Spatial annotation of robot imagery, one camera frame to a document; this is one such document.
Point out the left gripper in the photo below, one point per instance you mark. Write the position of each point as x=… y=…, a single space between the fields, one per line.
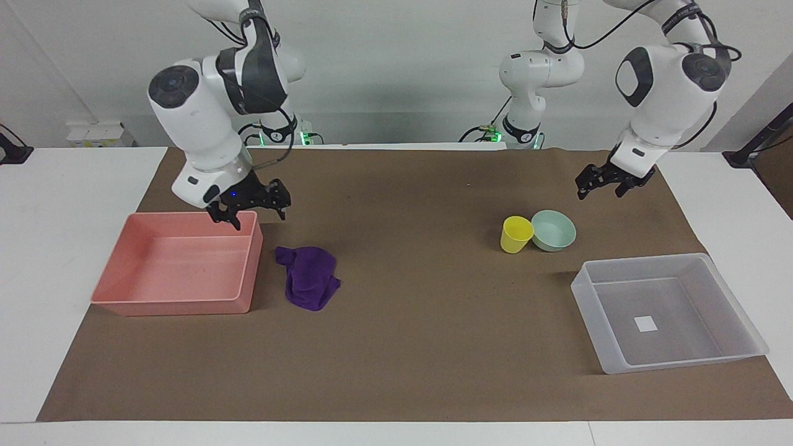
x=627 y=176

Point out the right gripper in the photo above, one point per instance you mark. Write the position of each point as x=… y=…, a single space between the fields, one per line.
x=243 y=193

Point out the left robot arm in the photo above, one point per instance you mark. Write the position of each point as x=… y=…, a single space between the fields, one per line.
x=663 y=105

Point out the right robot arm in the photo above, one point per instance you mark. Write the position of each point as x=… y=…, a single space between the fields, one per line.
x=198 y=124

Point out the white cardboard box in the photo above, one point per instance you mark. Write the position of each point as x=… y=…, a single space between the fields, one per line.
x=99 y=135

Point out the pale green bowl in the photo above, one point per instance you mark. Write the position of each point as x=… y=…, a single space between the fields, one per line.
x=554 y=230

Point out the purple cloth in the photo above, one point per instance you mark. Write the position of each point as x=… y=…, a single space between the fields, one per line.
x=310 y=279

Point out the pink plastic bin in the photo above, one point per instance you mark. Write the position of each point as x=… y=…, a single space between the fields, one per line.
x=179 y=263

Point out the yellow plastic cup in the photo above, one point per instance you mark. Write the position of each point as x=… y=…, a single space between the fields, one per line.
x=515 y=235

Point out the clear plastic bin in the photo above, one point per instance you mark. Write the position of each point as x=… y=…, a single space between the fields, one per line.
x=666 y=313

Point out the black stand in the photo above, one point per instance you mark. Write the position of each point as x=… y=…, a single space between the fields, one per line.
x=12 y=152
x=759 y=139

